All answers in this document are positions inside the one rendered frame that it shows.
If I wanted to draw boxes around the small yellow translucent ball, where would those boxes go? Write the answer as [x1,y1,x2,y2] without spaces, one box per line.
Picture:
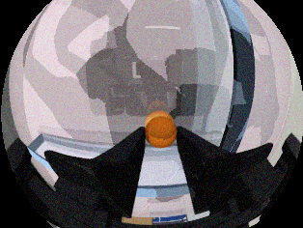
[145,111,175,127]

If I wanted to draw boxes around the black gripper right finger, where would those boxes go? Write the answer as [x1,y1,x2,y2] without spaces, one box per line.
[176,126,273,214]

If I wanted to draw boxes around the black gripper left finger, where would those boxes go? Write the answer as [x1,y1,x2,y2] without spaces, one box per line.
[44,126,145,219]

